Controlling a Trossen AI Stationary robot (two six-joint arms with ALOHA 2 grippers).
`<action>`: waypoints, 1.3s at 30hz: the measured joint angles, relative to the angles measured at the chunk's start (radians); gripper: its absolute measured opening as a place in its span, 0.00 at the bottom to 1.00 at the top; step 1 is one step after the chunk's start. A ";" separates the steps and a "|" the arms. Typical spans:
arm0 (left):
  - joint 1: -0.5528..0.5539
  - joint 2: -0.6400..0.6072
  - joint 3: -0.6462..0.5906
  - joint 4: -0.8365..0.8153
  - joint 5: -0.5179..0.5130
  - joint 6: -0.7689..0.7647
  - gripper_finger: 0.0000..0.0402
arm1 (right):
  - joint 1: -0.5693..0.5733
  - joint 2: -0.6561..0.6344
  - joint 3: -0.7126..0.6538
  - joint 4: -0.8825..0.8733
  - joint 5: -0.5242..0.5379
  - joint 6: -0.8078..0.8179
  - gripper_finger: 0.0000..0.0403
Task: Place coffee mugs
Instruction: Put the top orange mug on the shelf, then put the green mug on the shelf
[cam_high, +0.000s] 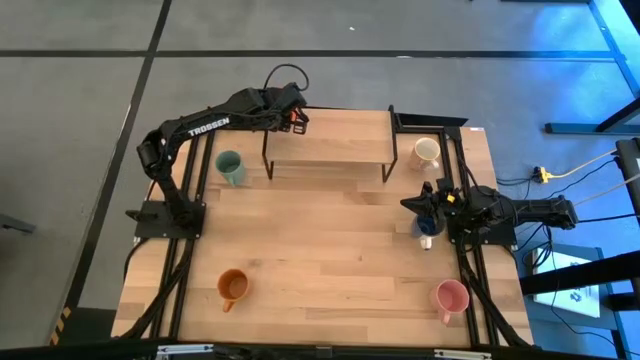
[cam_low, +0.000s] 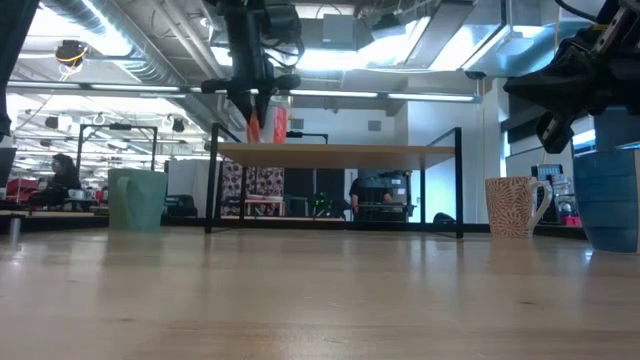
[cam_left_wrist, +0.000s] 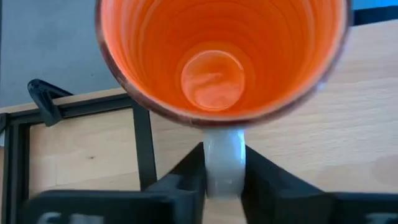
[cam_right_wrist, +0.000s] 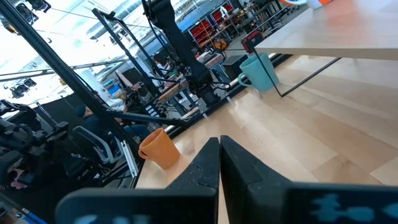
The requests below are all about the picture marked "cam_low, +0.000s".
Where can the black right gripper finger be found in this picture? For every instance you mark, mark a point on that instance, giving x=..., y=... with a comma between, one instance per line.
x=560, y=82
x=555, y=135

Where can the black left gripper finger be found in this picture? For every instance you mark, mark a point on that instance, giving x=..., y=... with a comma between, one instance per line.
x=263, y=105
x=246, y=105

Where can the blue mug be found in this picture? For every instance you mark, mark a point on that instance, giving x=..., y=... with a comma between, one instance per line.
x=607, y=200

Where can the white mug orange floral pattern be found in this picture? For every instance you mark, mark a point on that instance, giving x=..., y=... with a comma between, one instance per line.
x=510, y=207

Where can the green mug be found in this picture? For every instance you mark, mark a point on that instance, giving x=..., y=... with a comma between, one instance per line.
x=137, y=200

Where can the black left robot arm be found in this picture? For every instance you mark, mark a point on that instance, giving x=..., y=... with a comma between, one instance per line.
x=15, y=50

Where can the long ceiling light fixture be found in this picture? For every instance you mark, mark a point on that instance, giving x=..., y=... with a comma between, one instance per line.
x=240, y=90

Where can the black desktop device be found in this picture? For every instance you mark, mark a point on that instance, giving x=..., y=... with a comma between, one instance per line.
x=547, y=175

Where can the patterned fabric panel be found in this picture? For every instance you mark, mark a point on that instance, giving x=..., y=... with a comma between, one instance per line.
x=267, y=182

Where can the wooden shelf black metal legs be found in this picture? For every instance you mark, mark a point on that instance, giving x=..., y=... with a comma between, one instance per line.
x=335, y=155

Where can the person behind black cart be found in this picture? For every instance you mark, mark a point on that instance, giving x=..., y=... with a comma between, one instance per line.
x=361, y=192

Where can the black equipment cart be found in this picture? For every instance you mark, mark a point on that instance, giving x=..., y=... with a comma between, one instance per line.
x=387, y=195

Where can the seated person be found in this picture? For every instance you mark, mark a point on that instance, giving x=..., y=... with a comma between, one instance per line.
x=62, y=182

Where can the red bin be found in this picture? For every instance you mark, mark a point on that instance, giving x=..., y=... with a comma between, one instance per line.
x=20, y=190

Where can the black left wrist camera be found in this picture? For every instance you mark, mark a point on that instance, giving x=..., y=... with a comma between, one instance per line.
x=285, y=25

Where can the black metal rig frame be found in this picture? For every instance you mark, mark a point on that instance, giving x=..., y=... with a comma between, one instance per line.
x=117, y=126

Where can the black aluminium table frame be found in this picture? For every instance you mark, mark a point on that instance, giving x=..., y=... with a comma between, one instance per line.
x=350, y=226

